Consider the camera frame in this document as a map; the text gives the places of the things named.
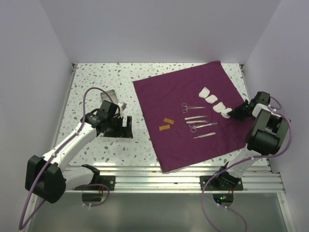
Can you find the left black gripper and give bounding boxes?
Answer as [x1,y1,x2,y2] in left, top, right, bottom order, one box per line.
[104,115,132,138]

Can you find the white gauze pad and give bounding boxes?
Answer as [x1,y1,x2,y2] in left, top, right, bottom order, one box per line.
[213,102,226,113]
[221,108,232,119]
[198,87,210,99]
[205,94,218,104]

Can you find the straight silver tweezers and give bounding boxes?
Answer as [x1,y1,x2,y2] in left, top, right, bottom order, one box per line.
[194,132,216,139]

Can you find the orange bandage strip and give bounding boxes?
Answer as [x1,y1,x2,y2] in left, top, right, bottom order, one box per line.
[159,125,170,131]
[164,118,174,125]

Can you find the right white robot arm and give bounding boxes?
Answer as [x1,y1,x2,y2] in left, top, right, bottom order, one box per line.
[211,91,289,190]

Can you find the silver surgical scissors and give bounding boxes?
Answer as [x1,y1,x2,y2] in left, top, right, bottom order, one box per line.
[188,121,217,133]

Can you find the curved silver tweezers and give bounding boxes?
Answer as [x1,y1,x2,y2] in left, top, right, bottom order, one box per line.
[184,116,208,120]

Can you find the purple cloth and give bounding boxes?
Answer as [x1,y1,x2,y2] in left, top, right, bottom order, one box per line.
[133,61,253,173]

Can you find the silver hemostat forceps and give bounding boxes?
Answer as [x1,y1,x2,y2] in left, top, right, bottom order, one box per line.
[182,103,205,114]

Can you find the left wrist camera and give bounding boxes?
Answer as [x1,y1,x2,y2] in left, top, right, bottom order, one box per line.
[118,102,127,116]

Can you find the aluminium rail frame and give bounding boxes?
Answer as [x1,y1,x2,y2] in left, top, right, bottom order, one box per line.
[31,63,287,194]

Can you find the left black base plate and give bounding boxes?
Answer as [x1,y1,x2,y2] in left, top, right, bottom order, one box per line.
[74,169,116,192]

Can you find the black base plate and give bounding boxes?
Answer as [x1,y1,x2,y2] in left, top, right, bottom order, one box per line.
[199,166,244,191]
[74,169,116,192]

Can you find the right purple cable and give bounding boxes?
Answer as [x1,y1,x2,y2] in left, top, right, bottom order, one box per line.
[200,96,295,232]

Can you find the purple cable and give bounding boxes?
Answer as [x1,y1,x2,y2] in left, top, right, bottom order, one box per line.
[18,87,121,230]
[200,96,295,232]

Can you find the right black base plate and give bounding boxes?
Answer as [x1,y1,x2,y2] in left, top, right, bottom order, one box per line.
[199,166,244,191]

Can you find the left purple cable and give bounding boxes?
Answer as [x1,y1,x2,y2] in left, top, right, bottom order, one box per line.
[18,87,121,230]

